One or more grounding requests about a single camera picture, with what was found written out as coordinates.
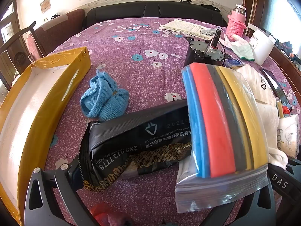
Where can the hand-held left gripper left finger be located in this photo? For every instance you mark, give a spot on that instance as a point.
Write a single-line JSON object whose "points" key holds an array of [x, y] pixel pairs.
{"points": [[75, 179]]}

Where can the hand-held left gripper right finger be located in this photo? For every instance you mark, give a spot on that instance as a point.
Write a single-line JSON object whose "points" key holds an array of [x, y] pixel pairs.
{"points": [[263, 208]]}

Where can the white fluffy cloth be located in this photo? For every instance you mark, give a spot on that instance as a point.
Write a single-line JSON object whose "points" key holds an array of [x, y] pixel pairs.
{"points": [[270, 127]]}

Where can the black printed packet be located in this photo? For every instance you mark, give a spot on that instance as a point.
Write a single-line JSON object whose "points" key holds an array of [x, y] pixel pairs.
{"points": [[131, 141]]}

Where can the yellow cardboard box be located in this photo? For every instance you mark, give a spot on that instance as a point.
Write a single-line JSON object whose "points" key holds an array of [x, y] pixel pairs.
{"points": [[47, 113]]}

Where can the blue knitted baby shoes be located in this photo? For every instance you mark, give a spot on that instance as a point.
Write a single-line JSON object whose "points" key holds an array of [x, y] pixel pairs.
{"points": [[105, 98]]}

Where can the zip bag of coloured foam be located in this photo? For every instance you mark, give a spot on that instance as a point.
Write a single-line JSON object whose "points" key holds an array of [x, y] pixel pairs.
{"points": [[216, 122]]}

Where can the white and blue tissue packet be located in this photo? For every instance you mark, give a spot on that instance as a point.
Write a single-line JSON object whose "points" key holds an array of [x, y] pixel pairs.
{"points": [[290, 136]]}

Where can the red net bag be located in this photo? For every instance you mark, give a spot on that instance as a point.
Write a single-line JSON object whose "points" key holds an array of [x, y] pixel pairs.
{"points": [[105, 216]]}

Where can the black smartphone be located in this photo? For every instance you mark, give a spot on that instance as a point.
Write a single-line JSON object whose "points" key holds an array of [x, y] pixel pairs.
{"points": [[275, 84]]}

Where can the white plastic bag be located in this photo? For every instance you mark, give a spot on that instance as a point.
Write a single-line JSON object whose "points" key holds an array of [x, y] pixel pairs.
{"points": [[256, 84]]}

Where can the purple floral tablecloth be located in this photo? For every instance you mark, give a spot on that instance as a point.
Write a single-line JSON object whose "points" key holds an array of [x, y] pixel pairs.
{"points": [[141, 75]]}

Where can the small blue packet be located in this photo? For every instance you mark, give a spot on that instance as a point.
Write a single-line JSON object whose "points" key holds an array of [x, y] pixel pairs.
{"points": [[234, 63]]}

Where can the white plastic container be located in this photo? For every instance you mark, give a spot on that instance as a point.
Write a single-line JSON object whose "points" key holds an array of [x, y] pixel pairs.
{"points": [[261, 47]]}

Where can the white work gloves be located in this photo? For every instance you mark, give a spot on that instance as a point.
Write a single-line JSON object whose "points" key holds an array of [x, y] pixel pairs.
{"points": [[242, 48]]}

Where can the dark wooden chair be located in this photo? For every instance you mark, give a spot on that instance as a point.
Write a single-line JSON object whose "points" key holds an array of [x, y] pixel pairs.
{"points": [[31, 44]]}

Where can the black motor with gear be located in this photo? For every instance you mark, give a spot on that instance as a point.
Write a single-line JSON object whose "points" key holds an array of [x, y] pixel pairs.
{"points": [[199, 54]]}

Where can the dark red armchair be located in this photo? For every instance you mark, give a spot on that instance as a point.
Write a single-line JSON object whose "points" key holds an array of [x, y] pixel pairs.
{"points": [[70, 23]]}

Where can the pink bottle in knitted sleeve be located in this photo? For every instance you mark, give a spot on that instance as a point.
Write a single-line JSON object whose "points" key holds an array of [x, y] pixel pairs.
{"points": [[236, 26]]}

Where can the wooden glass door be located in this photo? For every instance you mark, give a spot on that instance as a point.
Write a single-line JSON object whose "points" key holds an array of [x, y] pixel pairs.
{"points": [[8, 28]]}

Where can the black sofa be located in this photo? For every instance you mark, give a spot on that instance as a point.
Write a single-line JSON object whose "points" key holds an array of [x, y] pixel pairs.
{"points": [[117, 11]]}

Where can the stack of papers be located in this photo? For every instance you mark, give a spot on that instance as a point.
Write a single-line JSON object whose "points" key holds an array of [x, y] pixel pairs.
{"points": [[185, 27]]}

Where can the small wall plaque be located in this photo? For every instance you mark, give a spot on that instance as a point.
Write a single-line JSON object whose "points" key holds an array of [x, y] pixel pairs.
{"points": [[45, 4]]}

